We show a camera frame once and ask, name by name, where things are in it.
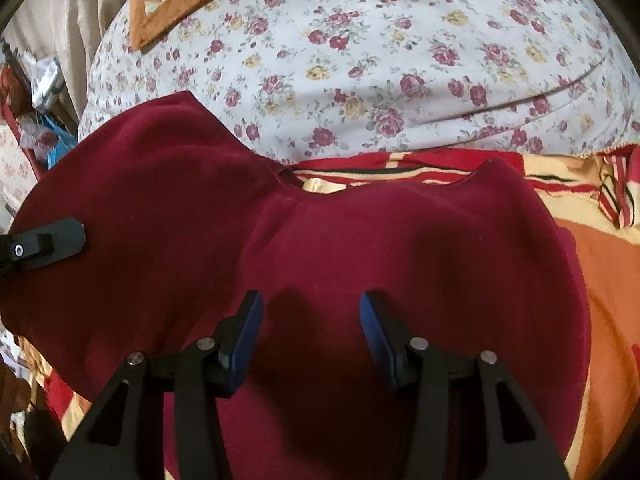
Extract maroon garment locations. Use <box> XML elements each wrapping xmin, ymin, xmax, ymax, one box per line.
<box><xmin>1</xmin><ymin>92</ymin><xmax>590</xmax><ymax>479</ymax></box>

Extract blue item beside bed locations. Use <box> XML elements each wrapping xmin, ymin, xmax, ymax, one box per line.
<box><xmin>39</xmin><ymin>114</ymin><xmax>78</xmax><ymax>169</ymax></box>

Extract clutter pile beside bed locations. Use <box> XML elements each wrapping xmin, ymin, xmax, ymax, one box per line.
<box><xmin>0</xmin><ymin>39</ymin><xmax>66</xmax><ymax>181</ymax></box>

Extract beige curtain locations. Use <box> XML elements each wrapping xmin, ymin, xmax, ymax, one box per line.
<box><xmin>2</xmin><ymin>0</ymin><xmax>126</xmax><ymax>119</ymax></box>

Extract orange patterned love blanket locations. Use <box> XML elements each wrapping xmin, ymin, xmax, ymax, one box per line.
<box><xmin>44</xmin><ymin>146</ymin><xmax>640</xmax><ymax>480</ymax></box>

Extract white floral bedsheet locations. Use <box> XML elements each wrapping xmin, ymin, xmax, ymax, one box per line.
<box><xmin>79</xmin><ymin>0</ymin><xmax>639</xmax><ymax>162</ymax></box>

